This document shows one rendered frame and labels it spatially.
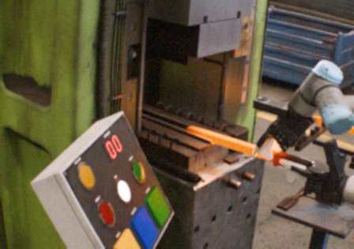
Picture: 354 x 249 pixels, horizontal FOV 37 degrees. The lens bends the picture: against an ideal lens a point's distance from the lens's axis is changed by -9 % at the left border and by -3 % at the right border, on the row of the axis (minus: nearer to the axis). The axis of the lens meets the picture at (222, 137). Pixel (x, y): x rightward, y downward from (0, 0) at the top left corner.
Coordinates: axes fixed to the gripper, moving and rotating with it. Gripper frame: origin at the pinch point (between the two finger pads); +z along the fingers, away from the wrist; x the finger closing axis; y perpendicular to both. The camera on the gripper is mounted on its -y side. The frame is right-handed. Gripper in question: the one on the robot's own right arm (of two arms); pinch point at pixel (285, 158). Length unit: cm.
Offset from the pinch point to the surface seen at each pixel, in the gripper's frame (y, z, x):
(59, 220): -8, 8, -73
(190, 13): -38.8, 23.8, -16.6
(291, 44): 54, 184, 350
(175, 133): 2.3, 36.5, -3.7
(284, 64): 75, 188, 348
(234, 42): -27.7, 23.9, 5.2
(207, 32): -32.6, 23.8, -8.4
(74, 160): -18, 10, -67
